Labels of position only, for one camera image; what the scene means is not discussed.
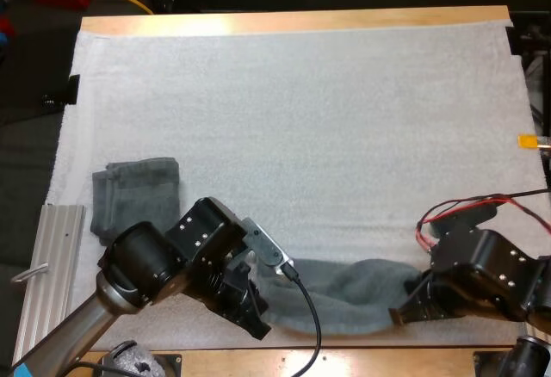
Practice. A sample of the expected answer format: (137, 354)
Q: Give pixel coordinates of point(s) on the orange table clip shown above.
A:
(533, 141)

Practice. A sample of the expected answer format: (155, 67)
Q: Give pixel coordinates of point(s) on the folded grey-green towel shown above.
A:
(138, 196)

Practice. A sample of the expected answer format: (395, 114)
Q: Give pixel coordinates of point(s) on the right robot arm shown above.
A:
(540, 295)

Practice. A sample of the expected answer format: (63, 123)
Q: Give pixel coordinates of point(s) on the grey-green towel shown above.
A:
(138, 196)
(348, 295)

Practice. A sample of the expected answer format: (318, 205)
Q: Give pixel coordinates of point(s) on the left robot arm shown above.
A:
(107, 308)

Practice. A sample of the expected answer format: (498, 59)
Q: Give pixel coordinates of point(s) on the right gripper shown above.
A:
(478, 269)

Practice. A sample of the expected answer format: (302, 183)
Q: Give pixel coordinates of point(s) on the ribbed aluminium rail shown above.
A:
(47, 278)

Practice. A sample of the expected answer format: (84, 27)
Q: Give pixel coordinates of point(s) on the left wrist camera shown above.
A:
(266, 248)

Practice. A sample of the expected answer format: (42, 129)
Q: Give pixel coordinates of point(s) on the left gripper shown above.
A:
(206, 235)

